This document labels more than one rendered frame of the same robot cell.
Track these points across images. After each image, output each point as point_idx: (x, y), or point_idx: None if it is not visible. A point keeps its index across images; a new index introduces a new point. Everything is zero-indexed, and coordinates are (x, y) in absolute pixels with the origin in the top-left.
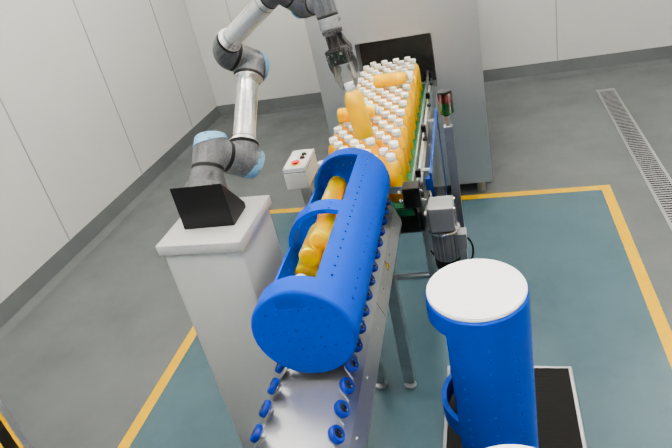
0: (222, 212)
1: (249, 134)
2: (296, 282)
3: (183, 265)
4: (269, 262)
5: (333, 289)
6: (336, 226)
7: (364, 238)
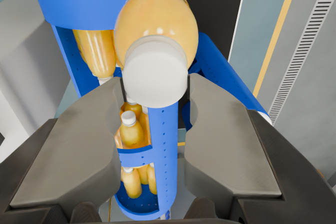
0: None
1: None
2: (150, 217)
3: None
4: (40, 75)
5: (169, 203)
6: (158, 176)
7: (175, 151)
